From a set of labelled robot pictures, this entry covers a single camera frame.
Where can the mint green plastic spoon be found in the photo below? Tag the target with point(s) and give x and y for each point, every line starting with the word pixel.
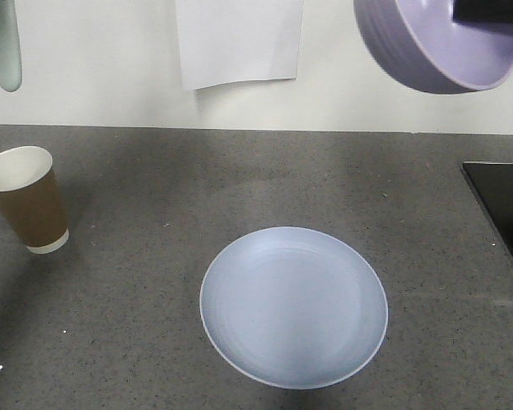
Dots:
pixel 10 50

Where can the brown paper cup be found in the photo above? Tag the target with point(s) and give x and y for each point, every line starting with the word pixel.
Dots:
pixel 30 199

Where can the black gas stove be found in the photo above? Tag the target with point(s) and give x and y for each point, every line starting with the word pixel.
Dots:
pixel 492 182

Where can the light blue plate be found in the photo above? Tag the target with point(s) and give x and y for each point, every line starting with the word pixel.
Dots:
pixel 293 308

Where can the white paper on wall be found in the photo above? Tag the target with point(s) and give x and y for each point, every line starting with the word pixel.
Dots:
pixel 224 42

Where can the purple plastic bowl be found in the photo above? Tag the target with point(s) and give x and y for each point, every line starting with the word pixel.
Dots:
pixel 422 46

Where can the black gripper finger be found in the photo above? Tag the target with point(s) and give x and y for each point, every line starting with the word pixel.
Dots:
pixel 496 11

